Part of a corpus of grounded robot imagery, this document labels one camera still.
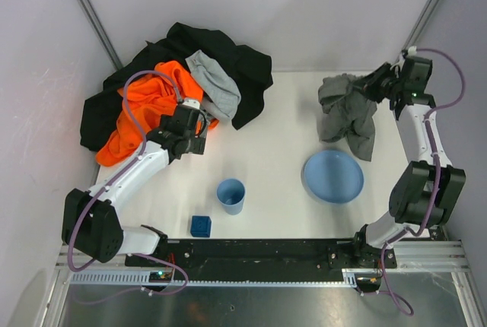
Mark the dark grey cloth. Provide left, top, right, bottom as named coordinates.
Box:
left=318, top=73, right=377, bottom=162

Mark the orange cloth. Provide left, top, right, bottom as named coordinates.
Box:
left=96, top=61, right=204, bottom=167

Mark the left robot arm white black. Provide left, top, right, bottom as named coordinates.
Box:
left=62, top=100, right=207, bottom=263

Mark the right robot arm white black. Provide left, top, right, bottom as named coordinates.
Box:
left=353, top=50, right=466, bottom=267

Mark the light grey cloth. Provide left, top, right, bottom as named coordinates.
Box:
left=186, top=50, right=241, bottom=122

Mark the black cloth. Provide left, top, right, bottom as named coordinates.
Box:
left=80, top=22, right=273, bottom=151

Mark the blue plastic cup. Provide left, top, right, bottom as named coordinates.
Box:
left=216, top=179, right=246, bottom=215

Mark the blue cube block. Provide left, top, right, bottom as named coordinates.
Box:
left=189, top=215, right=212, bottom=238

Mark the blue plastic bowl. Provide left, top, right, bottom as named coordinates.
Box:
left=303, top=150, right=364, bottom=205

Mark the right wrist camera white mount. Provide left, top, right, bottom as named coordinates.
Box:
left=392, top=46, right=418, bottom=69

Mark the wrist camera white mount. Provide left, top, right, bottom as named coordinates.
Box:
left=392, top=46, right=418, bottom=69
left=183, top=98, right=200, bottom=110

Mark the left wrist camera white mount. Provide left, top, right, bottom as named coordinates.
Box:
left=183, top=98, right=200, bottom=110

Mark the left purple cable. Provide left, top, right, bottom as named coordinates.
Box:
left=67, top=70, right=189, bottom=305

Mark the right aluminium frame post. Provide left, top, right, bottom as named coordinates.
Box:
left=403, top=0, right=441, bottom=49

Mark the aluminium frame post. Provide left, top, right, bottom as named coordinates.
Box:
left=76, top=0, right=123, bottom=70
left=403, top=0, right=441, bottom=49

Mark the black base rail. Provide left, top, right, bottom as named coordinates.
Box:
left=125, top=237, right=396, bottom=282

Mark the white slotted cable duct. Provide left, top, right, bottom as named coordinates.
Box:
left=70, top=268, right=366, bottom=288

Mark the left aluminium frame post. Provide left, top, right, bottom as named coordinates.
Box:
left=76, top=0, right=123, bottom=70

